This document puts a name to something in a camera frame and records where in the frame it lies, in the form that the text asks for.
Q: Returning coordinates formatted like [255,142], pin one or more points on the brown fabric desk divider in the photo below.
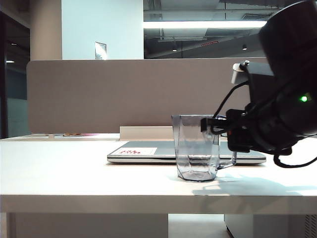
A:
[136,94]

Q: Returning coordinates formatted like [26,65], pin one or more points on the silver Dell laptop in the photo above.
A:
[143,156]

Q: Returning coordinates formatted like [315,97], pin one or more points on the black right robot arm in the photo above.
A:
[292,49]

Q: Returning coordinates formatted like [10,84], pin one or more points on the long linear ceiling light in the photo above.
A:
[198,24]

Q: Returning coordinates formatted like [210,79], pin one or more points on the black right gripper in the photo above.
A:
[238,141]

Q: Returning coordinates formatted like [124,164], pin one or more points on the framed wall notice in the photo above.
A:
[100,50]

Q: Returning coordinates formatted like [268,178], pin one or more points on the transparent grey plastic mug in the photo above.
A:
[195,148]

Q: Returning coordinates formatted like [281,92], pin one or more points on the black ceiling spotlight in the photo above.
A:
[244,47]
[174,49]

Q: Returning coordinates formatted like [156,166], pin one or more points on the white red laptop sticker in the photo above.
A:
[148,150]

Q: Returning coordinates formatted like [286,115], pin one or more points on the beige desk support panel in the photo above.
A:
[86,225]

